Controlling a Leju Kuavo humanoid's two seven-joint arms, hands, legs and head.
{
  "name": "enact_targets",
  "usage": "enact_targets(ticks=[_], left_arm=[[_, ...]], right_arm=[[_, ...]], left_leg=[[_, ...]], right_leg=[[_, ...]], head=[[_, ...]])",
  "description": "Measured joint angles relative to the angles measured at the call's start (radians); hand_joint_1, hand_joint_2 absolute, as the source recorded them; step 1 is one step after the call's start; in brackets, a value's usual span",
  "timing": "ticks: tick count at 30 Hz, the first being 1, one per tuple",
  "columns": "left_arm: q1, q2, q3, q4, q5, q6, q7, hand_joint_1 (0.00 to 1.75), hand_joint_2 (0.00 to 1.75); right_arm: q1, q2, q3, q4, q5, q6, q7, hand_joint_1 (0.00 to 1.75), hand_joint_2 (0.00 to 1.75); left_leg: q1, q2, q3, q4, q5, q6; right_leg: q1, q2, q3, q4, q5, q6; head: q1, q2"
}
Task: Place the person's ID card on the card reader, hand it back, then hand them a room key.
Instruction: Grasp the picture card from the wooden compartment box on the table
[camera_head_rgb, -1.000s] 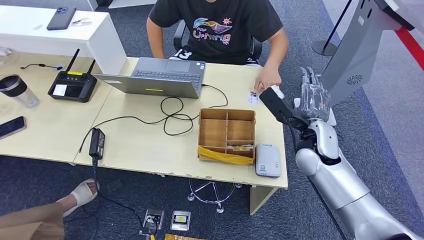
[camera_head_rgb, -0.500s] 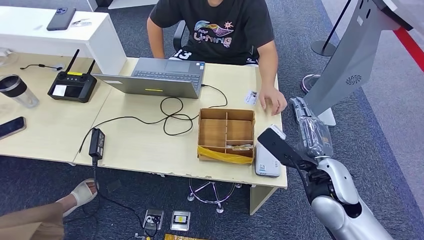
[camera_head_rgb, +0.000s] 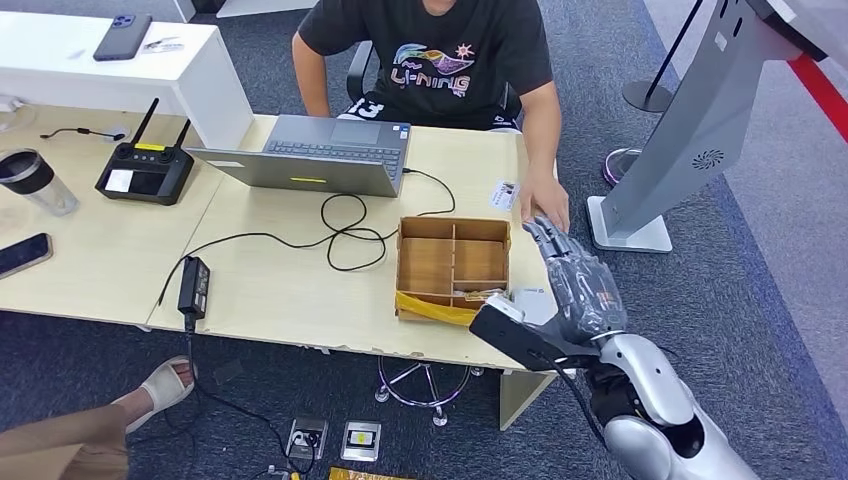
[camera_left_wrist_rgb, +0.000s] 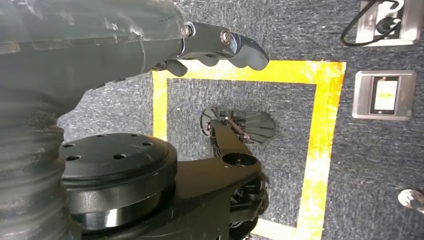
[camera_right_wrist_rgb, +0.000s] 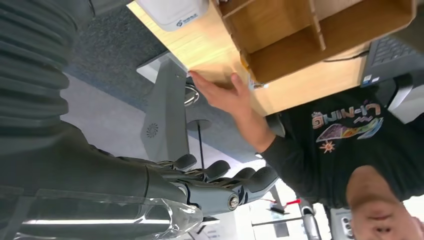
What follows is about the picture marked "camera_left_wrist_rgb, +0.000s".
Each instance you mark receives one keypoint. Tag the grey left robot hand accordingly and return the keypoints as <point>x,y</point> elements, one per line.
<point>82,43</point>

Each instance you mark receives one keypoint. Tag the floor socket with yellow label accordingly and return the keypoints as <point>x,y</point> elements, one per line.
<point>362,96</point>

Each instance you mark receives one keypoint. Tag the floor socket with plug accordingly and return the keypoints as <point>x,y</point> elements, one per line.
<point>410,20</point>

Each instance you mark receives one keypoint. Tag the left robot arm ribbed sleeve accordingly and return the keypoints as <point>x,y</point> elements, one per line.
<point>30,185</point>

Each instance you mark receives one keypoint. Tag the yellow floor tape square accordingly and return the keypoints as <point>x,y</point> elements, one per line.
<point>321,132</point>

